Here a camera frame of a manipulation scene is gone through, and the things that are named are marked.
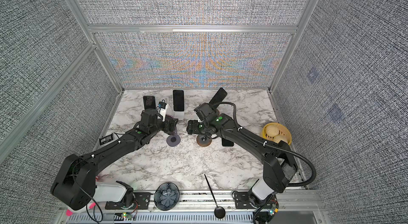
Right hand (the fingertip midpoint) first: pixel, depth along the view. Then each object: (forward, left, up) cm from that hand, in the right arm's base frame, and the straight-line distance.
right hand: (191, 126), depth 80 cm
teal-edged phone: (+23, +10, -9) cm, 26 cm away
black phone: (+24, -15, -6) cm, 29 cm away
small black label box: (0, +51, -15) cm, 53 cm away
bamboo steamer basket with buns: (+2, -47, -12) cm, 49 cm away
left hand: (+7, +10, -2) cm, 13 cm away
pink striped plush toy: (-35, +52, -12) cm, 64 cm away
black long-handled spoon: (-35, -13, -15) cm, 40 cm away
